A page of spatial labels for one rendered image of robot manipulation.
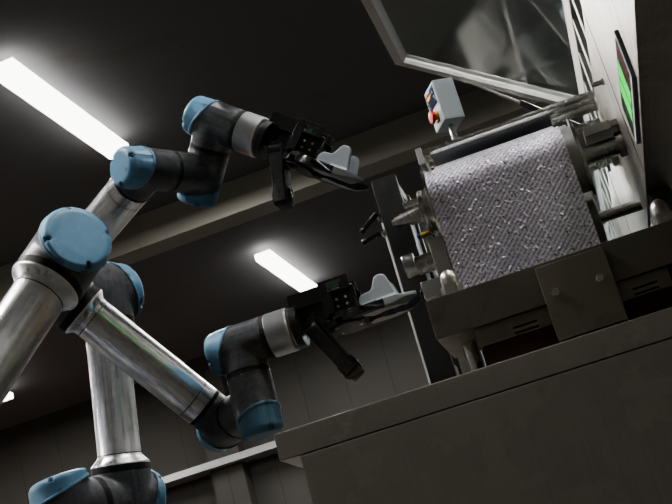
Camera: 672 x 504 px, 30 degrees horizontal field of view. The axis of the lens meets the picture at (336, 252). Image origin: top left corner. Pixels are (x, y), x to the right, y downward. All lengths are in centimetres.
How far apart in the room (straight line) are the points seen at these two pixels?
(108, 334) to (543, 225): 74
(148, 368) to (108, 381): 36
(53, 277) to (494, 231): 70
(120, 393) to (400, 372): 843
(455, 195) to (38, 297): 69
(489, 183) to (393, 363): 884
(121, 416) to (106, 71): 381
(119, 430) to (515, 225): 91
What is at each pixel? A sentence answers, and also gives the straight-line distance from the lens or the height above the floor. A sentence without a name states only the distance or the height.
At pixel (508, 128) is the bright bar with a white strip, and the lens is 240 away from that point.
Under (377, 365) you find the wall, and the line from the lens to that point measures 1089.
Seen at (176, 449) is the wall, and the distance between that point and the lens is 1140.
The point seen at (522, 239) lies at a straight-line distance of 202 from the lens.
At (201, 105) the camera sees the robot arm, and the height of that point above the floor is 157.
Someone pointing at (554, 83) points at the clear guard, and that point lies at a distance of 302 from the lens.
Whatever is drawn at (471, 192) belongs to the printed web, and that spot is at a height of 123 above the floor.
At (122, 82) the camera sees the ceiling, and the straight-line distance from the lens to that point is 626.
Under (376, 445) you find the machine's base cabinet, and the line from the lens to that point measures 173.
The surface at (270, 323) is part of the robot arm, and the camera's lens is 204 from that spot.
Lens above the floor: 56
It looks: 18 degrees up
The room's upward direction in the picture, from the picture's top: 16 degrees counter-clockwise
